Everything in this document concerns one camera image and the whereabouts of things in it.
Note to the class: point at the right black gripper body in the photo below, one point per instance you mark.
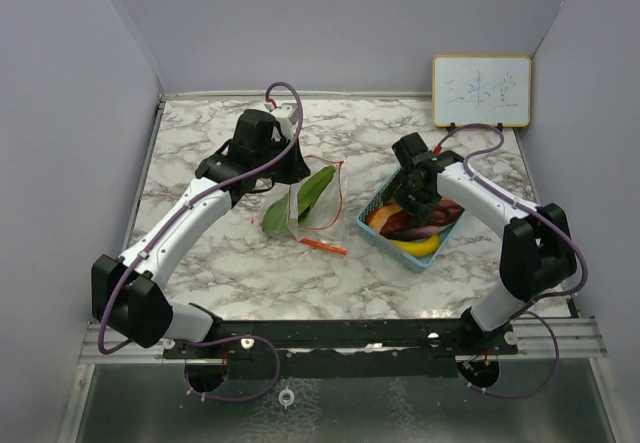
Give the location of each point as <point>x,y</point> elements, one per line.
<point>418,204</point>

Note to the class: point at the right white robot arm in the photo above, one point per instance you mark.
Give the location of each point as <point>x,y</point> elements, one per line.
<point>537,252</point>

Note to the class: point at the green leaf vegetable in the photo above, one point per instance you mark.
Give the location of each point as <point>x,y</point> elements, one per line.
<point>297,206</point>

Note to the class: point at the clear orange zip bag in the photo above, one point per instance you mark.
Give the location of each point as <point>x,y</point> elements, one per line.
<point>326,227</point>

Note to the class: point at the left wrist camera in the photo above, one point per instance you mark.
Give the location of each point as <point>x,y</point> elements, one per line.
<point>287,115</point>

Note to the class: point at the small whiteboard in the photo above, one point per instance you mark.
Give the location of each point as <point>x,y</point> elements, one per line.
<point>489,89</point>

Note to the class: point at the blue plastic basket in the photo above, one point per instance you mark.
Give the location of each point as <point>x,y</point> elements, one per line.
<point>415,264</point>

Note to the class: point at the white ring pull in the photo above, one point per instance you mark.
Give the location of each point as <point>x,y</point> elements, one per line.
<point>286,397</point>

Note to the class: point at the red orange papaya slice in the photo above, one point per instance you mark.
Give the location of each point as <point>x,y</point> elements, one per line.
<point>390,218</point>

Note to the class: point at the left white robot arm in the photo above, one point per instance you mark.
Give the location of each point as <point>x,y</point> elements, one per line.
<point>127,290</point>

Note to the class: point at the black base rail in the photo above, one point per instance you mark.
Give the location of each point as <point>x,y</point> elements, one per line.
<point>327,349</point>

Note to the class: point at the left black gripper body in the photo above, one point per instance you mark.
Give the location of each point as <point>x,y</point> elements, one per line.
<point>285,171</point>

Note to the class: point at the purple eggplant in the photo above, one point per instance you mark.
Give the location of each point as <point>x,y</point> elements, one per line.
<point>414,234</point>

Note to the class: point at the single yellow banana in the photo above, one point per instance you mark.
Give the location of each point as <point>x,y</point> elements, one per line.
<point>419,248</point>

